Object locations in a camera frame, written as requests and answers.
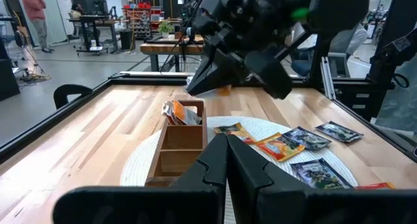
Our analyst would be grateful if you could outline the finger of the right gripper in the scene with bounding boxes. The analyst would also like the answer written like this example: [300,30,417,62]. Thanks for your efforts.
[185,46,229,96]
[224,51,253,90]

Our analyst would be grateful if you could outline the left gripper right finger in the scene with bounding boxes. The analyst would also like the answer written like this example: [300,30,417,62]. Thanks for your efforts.
[227,135,417,224]

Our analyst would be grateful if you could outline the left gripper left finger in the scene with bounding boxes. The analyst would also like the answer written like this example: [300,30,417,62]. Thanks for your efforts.
[53,134,228,224]

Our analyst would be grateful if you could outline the white orange tea packet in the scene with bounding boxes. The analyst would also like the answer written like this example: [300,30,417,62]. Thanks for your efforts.
[171,100,190,126]
[162,101,175,124]
[182,108,203,126]
[194,83,233,98]

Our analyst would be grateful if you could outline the dark blue blackcurrant tea packet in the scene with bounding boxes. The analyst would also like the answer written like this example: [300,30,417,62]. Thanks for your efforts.
[281,126,332,151]
[315,120,365,143]
[289,157,354,189]

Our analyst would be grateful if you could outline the orange peach tea packet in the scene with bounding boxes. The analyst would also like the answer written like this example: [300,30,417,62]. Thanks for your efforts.
[255,132,306,162]
[213,122,258,145]
[353,181,397,190]

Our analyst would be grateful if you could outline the wooden three-compartment tea box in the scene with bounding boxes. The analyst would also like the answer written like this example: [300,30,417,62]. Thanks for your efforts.
[145,99,209,188]

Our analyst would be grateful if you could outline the wooden workbench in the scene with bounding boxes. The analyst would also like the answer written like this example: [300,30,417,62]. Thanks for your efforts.
[139,35,205,72]

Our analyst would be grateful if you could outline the small green potted plant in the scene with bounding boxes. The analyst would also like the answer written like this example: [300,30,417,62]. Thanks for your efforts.
[158,20,175,39]

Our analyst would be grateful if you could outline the white round woven placemat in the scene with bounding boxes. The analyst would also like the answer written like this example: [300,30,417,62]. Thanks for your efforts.
[119,115,359,224]

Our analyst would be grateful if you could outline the red parts bin shelf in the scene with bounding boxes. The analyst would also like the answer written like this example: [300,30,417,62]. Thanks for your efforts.
[122,1,164,39]

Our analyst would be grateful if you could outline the black waste bin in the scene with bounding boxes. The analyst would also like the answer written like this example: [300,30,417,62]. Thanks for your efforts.
[119,28,136,51]

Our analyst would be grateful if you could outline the person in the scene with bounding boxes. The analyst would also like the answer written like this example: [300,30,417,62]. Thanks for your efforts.
[21,0,55,54]
[291,21,369,77]
[68,3,84,20]

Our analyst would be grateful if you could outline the black-legged office desk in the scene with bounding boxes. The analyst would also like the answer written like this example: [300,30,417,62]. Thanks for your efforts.
[67,14,122,56]

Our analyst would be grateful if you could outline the black desk monitor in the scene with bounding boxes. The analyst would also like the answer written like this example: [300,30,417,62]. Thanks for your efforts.
[83,0,106,16]

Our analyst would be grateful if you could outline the black cabinet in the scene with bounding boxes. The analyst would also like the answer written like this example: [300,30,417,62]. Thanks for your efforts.
[0,38,21,102]

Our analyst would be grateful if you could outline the silver aluminium post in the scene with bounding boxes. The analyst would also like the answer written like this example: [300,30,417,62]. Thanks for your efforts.
[320,56,337,101]

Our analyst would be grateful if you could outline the black frame handle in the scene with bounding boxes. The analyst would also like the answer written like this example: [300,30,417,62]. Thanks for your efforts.
[53,83,94,110]

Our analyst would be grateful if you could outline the black metal table frame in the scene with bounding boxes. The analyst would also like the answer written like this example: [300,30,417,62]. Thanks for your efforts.
[0,31,417,163]

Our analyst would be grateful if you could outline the yellow cable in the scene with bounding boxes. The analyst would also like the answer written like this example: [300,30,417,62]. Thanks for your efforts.
[12,10,52,83]

